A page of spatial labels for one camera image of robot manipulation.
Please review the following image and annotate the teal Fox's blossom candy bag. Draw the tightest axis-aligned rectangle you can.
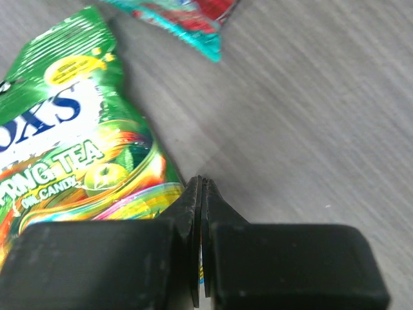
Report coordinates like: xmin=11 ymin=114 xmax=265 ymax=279
xmin=107 ymin=0 xmax=239 ymax=62

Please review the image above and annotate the green Fox's spring tea bag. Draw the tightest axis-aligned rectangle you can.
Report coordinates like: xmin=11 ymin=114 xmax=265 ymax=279
xmin=1 ymin=6 xmax=185 ymax=258

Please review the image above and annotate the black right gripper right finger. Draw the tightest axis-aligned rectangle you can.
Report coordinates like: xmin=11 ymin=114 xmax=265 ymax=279
xmin=201 ymin=179 xmax=391 ymax=309

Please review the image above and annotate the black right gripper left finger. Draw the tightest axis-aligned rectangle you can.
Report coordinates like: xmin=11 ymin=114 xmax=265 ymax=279
xmin=1 ymin=176 xmax=202 ymax=309

